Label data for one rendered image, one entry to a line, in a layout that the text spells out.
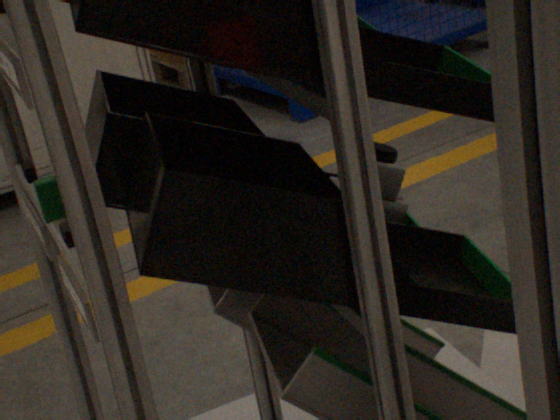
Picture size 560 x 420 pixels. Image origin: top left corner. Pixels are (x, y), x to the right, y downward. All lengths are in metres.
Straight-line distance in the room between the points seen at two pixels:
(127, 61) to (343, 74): 4.11
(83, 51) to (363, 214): 4.02
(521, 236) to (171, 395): 2.82
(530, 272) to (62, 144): 0.38
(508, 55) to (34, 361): 3.23
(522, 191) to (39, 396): 3.03
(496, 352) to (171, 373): 1.87
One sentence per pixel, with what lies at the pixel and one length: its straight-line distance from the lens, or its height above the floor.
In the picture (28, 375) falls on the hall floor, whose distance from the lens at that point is 3.37.
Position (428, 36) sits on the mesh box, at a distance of 5.34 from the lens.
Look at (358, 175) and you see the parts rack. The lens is 0.66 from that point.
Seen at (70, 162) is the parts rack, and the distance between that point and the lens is 0.61.
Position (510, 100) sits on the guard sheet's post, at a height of 1.52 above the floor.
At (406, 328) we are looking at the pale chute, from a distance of 1.09.
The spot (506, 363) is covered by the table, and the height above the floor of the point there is 0.86.
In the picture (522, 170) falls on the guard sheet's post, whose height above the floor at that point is 1.50.
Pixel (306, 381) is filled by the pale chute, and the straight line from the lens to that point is 0.76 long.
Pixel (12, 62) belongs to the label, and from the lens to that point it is 0.66.
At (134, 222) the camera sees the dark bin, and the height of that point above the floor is 1.32.
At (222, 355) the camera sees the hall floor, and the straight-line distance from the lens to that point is 3.18.
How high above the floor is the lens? 1.60
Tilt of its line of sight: 23 degrees down
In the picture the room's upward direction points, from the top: 11 degrees counter-clockwise
